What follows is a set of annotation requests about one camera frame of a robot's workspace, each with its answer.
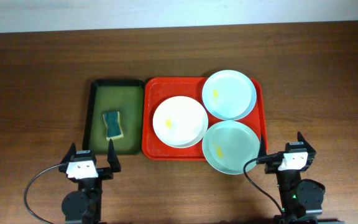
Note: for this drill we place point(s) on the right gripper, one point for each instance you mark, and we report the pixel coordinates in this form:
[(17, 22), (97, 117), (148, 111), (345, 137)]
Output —
[(307, 147)]

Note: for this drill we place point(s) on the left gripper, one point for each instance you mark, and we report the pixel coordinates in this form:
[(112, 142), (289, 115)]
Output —
[(105, 173)]

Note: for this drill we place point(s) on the green and yellow sponge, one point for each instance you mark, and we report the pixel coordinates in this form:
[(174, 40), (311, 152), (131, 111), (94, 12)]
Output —
[(112, 121)]

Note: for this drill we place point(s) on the pale green plate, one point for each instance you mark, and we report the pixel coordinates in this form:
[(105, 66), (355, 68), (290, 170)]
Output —
[(228, 145)]

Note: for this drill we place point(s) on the light blue plate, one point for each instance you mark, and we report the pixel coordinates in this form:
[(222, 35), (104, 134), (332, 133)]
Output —
[(229, 95)]

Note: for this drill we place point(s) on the white plate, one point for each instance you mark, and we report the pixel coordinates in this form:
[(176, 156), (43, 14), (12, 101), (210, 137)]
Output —
[(180, 121)]

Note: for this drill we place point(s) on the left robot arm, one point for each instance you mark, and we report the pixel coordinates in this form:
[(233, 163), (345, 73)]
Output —
[(84, 205)]

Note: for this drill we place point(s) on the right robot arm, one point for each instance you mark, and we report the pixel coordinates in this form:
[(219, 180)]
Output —
[(301, 198)]

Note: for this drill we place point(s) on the dark green tray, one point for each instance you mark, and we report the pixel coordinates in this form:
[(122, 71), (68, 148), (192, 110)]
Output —
[(124, 96)]

